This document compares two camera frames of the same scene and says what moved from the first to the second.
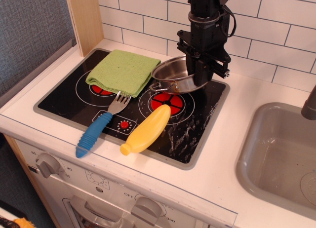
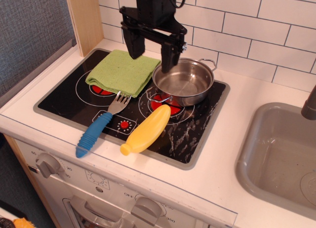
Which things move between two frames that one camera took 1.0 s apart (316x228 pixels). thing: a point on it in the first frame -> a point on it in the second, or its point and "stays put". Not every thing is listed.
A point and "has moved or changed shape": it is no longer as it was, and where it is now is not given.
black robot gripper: (206, 44) -> (155, 15)
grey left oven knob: (47, 164) stays put
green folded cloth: (121, 71) stays put
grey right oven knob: (147, 210) stays put
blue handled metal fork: (93, 130) stays put
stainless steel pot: (172, 75) has moved or changed shape
